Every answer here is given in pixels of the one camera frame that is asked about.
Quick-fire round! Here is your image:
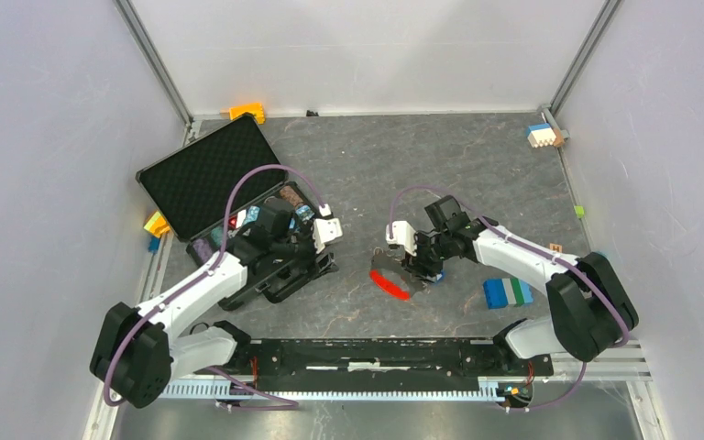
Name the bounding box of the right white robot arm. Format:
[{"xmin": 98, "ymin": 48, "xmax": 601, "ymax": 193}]
[{"xmin": 385, "ymin": 195, "xmax": 640, "ymax": 374}]

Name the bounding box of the blue green white brick stack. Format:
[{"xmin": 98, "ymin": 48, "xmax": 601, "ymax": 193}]
[{"xmin": 482, "ymin": 278, "xmax": 534, "ymax": 310}]

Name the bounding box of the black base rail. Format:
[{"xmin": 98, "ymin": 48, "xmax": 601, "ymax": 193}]
[{"xmin": 212, "ymin": 321, "xmax": 554, "ymax": 391}]

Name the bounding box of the keyring with blue red tags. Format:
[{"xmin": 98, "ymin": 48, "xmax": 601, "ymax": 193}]
[{"xmin": 368, "ymin": 247, "xmax": 431, "ymax": 301}]

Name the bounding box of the small green block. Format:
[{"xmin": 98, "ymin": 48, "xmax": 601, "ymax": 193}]
[{"xmin": 574, "ymin": 205, "xmax": 586, "ymax": 219}]

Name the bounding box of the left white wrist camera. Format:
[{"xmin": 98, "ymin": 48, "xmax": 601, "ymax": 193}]
[{"xmin": 313, "ymin": 204, "xmax": 343, "ymax": 254}]

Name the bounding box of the blue white brown brick stack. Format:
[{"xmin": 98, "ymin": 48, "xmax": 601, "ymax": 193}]
[{"xmin": 527, "ymin": 123, "xmax": 565, "ymax": 149}]

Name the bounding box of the black poker chip case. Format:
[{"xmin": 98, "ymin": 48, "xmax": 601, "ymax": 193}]
[{"xmin": 136, "ymin": 115, "xmax": 320, "ymax": 311}]

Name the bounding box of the yellow orange brick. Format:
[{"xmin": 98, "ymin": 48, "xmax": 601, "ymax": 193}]
[{"xmin": 143, "ymin": 211, "xmax": 171, "ymax": 238}]

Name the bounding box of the small blue block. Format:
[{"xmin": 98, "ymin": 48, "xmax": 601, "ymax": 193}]
[{"xmin": 148, "ymin": 236, "xmax": 161, "ymax": 254}]

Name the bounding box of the white slotted cable duct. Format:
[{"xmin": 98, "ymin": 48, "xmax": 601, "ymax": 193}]
[{"xmin": 160, "ymin": 376, "xmax": 504, "ymax": 403}]

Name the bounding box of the purple cable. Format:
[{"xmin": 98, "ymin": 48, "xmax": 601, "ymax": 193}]
[
  {"xmin": 103, "ymin": 163, "xmax": 332, "ymax": 408},
  {"xmin": 388, "ymin": 185, "xmax": 632, "ymax": 348}
]

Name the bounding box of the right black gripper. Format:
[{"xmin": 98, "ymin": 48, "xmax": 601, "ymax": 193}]
[{"xmin": 401, "ymin": 231, "xmax": 452, "ymax": 284}]

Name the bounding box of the orange toy brick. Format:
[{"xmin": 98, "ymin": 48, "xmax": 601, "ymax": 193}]
[{"xmin": 228, "ymin": 103, "xmax": 266, "ymax": 125}]

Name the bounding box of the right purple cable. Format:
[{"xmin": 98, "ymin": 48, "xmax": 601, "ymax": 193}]
[{"xmin": 388, "ymin": 185, "xmax": 632, "ymax": 348}]

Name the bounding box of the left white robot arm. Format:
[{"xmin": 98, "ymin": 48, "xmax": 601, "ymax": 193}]
[{"xmin": 90, "ymin": 199, "xmax": 343, "ymax": 408}]

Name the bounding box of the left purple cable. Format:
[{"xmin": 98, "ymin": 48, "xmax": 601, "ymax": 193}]
[{"xmin": 103, "ymin": 163, "xmax": 332, "ymax": 408}]

